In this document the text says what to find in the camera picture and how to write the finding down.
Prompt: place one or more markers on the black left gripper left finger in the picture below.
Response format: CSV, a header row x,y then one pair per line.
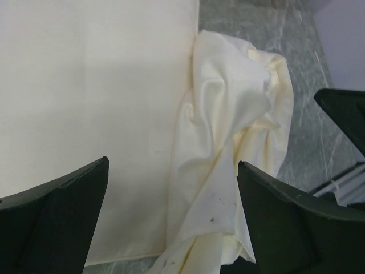
x,y
49,228

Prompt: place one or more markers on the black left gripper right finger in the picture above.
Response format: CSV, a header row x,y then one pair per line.
x,y
292,231

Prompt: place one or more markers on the cream satin pillowcase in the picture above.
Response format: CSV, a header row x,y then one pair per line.
x,y
239,109

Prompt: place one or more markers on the cream rectangular pillow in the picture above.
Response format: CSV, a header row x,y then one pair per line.
x,y
85,79

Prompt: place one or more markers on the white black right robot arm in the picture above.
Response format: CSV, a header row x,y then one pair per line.
x,y
346,110

